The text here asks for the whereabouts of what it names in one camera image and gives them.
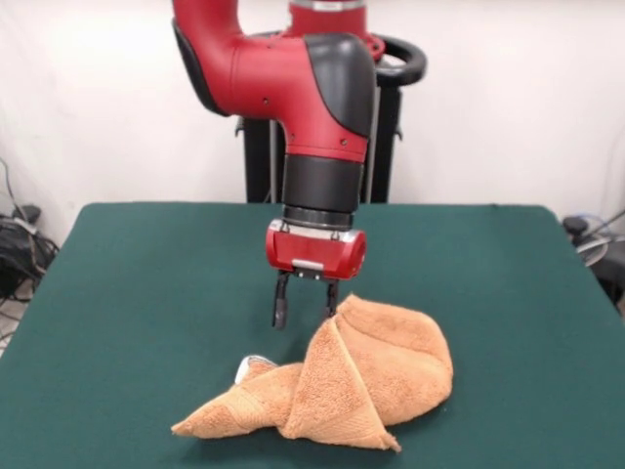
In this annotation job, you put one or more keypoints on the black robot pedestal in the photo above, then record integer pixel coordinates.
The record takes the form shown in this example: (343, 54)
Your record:
(390, 161)

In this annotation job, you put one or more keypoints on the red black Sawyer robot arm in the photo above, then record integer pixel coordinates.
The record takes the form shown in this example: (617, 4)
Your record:
(273, 78)

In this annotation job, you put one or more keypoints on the dark green table cloth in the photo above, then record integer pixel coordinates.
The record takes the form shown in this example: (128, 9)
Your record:
(122, 293)

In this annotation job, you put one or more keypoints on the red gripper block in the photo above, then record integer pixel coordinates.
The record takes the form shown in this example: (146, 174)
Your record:
(312, 254)

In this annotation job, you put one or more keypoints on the small black power adapter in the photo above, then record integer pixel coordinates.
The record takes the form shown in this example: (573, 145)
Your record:
(31, 212)

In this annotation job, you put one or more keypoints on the tan terry towel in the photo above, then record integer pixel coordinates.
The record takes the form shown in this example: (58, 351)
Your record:
(390, 366)

